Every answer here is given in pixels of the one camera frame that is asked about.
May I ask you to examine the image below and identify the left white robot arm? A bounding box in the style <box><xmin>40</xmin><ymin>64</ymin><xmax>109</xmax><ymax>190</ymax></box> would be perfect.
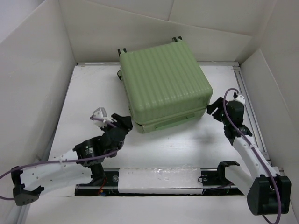
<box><xmin>11</xmin><ymin>112</ymin><xmax>133</xmax><ymax>206</ymax></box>

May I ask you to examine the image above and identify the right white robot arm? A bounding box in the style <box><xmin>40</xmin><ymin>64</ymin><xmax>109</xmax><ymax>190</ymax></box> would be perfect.
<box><xmin>207</xmin><ymin>95</ymin><xmax>292</xmax><ymax>216</ymax></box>

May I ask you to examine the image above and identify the black metal base rail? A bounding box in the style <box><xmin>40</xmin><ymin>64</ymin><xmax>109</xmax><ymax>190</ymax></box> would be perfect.
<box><xmin>75</xmin><ymin>168</ymin><xmax>242</xmax><ymax>196</ymax></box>

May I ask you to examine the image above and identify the green suitcase blue lining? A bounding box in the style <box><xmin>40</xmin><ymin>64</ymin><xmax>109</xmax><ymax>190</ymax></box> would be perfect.
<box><xmin>117</xmin><ymin>36</ymin><xmax>213</xmax><ymax>133</ymax></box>

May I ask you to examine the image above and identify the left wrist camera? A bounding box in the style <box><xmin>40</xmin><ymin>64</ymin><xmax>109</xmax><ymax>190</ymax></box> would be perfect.
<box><xmin>90</xmin><ymin>107</ymin><xmax>112</xmax><ymax>128</ymax></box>

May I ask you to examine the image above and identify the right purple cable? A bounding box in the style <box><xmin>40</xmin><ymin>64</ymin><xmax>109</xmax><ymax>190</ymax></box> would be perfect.
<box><xmin>222</xmin><ymin>87</ymin><xmax>283</xmax><ymax>224</ymax></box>

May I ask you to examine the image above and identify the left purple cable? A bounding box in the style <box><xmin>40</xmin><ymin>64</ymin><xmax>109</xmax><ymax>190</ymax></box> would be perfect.
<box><xmin>0</xmin><ymin>116</ymin><xmax>122</xmax><ymax>201</ymax></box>

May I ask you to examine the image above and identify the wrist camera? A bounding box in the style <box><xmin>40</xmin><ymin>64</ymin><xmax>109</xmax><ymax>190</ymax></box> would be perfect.
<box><xmin>90</xmin><ymin>107</ymin><xmax>112</xmax><ymax>128</ymax></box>
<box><xmin>233</xmin><ymin>92</ymin><xmax>246</xmax><ymax>105</ymax></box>

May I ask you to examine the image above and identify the white foam base cover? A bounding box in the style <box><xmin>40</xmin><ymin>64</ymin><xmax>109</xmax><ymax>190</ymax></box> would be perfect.
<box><xmin>118</xmin><ymin>168</ymin><xmax>203</xmax><ymax>195</ymax></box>

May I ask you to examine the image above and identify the purple cable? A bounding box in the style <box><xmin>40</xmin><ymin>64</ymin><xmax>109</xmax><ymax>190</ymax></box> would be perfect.
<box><xmin>0</xmin><ymin>116</ymin><xmax>122</xmax><ymax>201</ymax></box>
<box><xmin>222</xmin><ymin>87</ymin><xmax>283</xmax><ymax>224</ymax></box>

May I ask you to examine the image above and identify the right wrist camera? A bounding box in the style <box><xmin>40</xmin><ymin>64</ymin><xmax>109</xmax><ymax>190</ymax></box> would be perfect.
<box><xmin>233</xmin><ymin>92</ymin><xmax>246</xmax><ymax>105</ymax></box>

